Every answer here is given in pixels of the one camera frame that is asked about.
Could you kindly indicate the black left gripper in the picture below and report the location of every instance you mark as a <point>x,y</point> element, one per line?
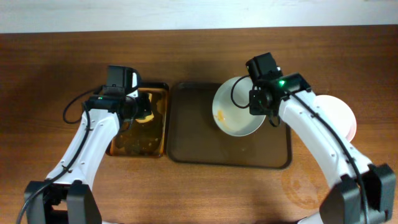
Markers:
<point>144,106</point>

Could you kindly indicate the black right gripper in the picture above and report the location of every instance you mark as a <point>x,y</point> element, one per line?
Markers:
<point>257,104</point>

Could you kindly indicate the yellow green scrub sponge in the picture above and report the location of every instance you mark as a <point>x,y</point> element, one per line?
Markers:
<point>146,116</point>

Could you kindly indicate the grey-white plate with sauce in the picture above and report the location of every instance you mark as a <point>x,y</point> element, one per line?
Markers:
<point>232,120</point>

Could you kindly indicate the white plate with orange sauce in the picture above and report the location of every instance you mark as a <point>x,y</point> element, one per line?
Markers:
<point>339,113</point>

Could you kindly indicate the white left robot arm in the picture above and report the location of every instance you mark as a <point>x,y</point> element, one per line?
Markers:
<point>65,195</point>

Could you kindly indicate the small black sponge tray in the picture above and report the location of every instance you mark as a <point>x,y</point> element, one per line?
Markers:
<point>145,139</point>

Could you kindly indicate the large brown serving tray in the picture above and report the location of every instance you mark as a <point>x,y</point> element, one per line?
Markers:
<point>193,136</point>

